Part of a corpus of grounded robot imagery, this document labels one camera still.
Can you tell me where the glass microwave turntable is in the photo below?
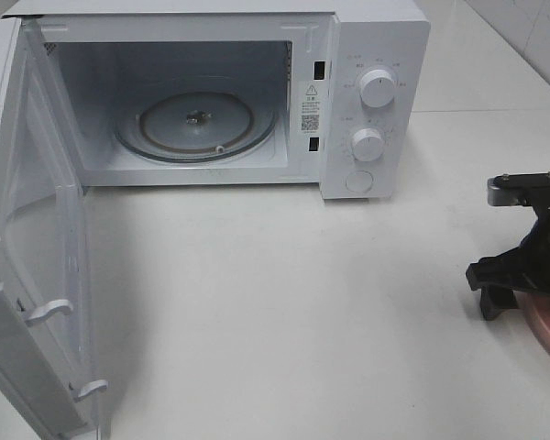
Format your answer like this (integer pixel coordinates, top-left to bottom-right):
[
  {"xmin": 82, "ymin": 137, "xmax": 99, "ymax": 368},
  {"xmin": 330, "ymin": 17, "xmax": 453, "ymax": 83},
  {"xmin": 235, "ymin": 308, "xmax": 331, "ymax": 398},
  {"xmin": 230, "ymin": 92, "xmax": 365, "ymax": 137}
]
[{"xmin": 115, "ymin": 91, "xmax": 277, "ymax": 164}]

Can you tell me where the upper white power knob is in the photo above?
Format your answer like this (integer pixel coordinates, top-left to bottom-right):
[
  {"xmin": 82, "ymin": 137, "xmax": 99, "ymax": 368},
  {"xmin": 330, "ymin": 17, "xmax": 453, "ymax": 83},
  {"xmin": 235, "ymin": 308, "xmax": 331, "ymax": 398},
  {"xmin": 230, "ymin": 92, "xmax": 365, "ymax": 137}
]
[{"xmin": 357, "ymin": 67, "xmax": 397, "ymax": 108}]

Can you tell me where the white microwave door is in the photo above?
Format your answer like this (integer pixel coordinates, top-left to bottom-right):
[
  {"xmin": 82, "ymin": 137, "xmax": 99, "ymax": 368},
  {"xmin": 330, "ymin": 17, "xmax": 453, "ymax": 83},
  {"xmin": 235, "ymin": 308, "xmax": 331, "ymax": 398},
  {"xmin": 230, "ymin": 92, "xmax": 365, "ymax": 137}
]
[{"xmin": 0, "ymin": 17, "xmax": 108, "ymax": 439}]

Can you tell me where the pink round plate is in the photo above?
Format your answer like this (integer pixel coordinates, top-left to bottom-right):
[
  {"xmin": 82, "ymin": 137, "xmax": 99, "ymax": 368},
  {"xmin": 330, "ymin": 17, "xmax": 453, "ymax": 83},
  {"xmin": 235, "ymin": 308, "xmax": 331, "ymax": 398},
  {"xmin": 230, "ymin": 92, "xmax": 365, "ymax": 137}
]
[{"xmin": 522, "ymin": 294, "xmax": 550, "ymax": 355}]

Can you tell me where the white microwave oven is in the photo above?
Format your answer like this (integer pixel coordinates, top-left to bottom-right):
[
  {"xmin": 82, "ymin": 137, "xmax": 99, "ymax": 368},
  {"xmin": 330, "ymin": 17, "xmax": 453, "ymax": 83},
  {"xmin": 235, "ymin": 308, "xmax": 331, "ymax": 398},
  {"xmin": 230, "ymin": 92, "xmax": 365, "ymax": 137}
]
[{"xmin": 3, "ymin": 1, "xmax": 431, "ymax": 200}]

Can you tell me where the lower white timer knob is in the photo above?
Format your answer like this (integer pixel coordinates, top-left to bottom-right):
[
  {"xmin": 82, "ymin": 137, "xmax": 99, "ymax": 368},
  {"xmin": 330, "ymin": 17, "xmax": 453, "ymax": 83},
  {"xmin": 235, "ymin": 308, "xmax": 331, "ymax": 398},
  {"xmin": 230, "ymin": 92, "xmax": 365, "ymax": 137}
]
[{"xmin": 351, "ymin": 128, "xmax": 385, "ymax": 162}]

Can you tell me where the round white door button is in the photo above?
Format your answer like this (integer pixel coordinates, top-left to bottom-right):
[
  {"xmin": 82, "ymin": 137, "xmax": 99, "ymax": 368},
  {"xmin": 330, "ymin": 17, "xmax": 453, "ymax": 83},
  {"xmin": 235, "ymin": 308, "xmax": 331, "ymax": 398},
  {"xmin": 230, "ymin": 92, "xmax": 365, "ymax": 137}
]
[{"xmin": 346, "ymin": 170, "xmax": 374, "ymax": 193}]

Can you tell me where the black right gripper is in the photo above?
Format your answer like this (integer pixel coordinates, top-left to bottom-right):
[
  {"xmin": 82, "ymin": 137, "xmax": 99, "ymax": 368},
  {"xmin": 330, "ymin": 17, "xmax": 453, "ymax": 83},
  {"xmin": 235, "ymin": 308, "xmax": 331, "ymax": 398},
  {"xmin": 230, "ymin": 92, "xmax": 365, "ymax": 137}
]
[{"xmin": 466, "ymin": 208, "xmax": 550, "ymax": 321}]

